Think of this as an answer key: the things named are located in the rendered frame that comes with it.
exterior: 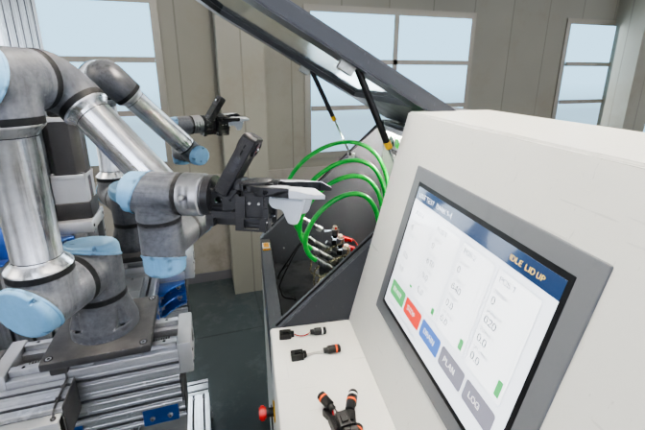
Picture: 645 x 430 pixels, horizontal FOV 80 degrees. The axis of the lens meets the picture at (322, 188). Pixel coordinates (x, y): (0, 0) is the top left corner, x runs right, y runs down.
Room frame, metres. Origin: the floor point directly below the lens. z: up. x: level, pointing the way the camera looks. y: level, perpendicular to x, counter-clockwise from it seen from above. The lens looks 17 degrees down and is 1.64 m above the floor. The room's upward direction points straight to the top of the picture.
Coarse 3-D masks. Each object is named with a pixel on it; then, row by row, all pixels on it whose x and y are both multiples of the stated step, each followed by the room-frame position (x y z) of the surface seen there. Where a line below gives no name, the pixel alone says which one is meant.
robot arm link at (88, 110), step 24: (72, 72) 0.78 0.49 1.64; (72, 96) 0.76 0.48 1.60; (96, 96) 0.79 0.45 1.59; (72, 120) 0.77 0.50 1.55; (96, 120) 0.77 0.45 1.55; (120, 120) 0.80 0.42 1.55; (96, 144) 0.77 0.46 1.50; (120, 144) 0.76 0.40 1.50; (144, 144) 0.79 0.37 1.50; (120, 168) 0.76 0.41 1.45; (144, 168) 0.75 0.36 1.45; (168, 168) 0.79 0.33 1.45; (192, 216) 0.72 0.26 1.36
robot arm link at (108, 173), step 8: (112, 104) 1.38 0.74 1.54; (104, 160) 1.35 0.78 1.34; (104, 168) 1.35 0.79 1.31; (112, 168) 1.35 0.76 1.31; (96, 176) 1.36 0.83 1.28; (104, 176) 1.34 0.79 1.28; (112, 176) 1.34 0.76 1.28; (120, 176) 1.36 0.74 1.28; (104, 184) 1.33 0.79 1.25; (96, 192) 1.38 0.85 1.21; (104, 192) 1.33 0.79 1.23; (104, 200) 1.31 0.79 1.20
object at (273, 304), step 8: (264, 240) 1.52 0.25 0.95; (272, 248) 1.45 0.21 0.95; (264, 256) 1.37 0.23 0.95; (272, 256) 1.37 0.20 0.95; (264, 264) 1.30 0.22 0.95; (272, 264) 1.30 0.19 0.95; (264, 272) 1.25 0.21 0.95; (272, 272) 1.25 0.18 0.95; (264, 280) 1.20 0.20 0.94; (272, 280) 1.18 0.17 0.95; (264, 288) 1.25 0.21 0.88; (272, 288) 1.13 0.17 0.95; (264, 296) 1.31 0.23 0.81; (272, 296) 1.09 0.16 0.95; (272, 304) 1.04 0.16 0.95; (280, 304) 1.04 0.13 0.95; (272, 312) 1.00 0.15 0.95; (280, 312) 1.00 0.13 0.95; (272, 320) 0.96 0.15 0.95
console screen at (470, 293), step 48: (432, 192) 0.72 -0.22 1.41; (432, 240) 0.67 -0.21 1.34; (480, 240) 0.55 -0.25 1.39; (528, 240) 0.47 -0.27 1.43; (384, 288) 0.78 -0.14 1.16; (432, 288) 0.62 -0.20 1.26; (480, 288) 0.51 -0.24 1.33; (528, 288) 0.43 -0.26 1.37; (576, 288) 0.38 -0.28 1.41; (432, 336) 0.57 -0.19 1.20; (480, 336) 0.47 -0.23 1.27; (528, 336) 0.41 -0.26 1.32; (576, 336) 0.36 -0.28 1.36; (432, 384) 0.53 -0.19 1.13; (480, 384) 0.44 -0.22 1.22; (528, 384) 0.38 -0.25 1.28
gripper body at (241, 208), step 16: (208, 176) 0.63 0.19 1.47; (208, 192) 0.61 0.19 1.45; (240, 192) 0.61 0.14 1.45; (208, 208) 0.60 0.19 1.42; (224, 208) 0.62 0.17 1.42; (240, 208) 0.59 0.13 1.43; (256, 208) 0.59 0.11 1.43; (272, 208) 0.63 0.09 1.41; (208, 224) 0.61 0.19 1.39; (224, 224) 0.62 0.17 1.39; (240, 224) 0.58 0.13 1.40; (256, 224) 0.59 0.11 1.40
